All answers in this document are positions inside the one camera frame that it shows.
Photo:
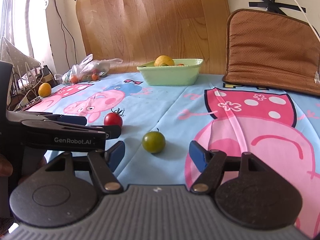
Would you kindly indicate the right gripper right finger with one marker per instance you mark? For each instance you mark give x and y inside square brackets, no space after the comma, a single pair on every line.
[210,164]

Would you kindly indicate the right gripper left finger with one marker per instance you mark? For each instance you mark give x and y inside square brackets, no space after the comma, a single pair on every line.
[103,163]

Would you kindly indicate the red cherry tomato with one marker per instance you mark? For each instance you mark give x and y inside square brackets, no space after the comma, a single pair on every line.
[114,117]

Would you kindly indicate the large yellow grapefruit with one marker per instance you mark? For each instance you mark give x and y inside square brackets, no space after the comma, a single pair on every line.
[164,60]

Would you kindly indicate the plastic bag with fruits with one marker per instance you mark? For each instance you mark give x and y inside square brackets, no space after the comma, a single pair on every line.
[88,70]

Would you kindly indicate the person's left hand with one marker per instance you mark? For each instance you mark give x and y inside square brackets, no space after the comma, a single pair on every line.
[6,170]

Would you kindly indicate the small yellow fruit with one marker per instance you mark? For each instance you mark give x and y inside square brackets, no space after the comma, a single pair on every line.
[45,90]

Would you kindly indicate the cartoon pig table cloth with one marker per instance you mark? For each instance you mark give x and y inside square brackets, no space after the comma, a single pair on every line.
[281,128]

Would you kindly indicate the light green plastic basket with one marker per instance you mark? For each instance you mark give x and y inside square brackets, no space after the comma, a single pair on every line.
[171,75]

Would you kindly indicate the brown seat cushion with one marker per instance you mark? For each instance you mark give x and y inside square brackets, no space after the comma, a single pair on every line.
[271,50]

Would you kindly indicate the wooden laminate board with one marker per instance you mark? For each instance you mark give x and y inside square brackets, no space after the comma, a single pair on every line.
[138,31]

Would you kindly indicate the black tape cross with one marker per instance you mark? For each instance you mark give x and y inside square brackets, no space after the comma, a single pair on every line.
[275,7]

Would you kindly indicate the wifi router with cables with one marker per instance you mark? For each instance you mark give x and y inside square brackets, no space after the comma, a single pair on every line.
[25,83]

